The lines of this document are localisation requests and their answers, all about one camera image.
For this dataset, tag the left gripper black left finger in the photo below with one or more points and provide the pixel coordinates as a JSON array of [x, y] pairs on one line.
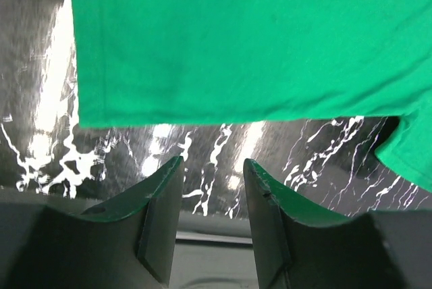
[[126, 241]]

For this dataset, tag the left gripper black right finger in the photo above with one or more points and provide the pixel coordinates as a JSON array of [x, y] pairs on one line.
[[300, 244]]

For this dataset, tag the green t shirt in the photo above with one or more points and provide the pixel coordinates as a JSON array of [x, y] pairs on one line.
[[143, 62]]

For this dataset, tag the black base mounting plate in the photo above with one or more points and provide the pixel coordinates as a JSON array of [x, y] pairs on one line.
[[211, 230]]

